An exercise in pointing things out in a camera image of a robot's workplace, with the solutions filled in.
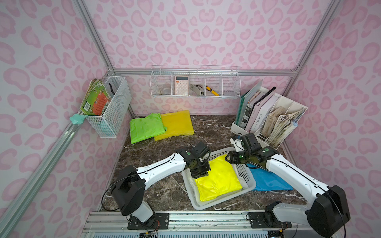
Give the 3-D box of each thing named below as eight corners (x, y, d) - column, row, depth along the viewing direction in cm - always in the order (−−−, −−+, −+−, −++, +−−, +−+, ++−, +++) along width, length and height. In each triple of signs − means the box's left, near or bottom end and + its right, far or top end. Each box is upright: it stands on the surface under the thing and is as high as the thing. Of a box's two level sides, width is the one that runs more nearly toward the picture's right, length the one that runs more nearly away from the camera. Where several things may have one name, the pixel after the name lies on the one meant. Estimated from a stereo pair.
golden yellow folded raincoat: (155, 140, 107) (154, 138, 105) (154, 117, 122) (154, 114, 120) (194, 134, 111) (194, 131, 108) (189, 112, 126) (189, 109, 123)
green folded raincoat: (132, 143, 104) (130, 142, 102) (129, 121, 117) (128, 119, 115) (168, 133, 109) (167, 131, 107) (161, 113, 123) (161, 111, 121)
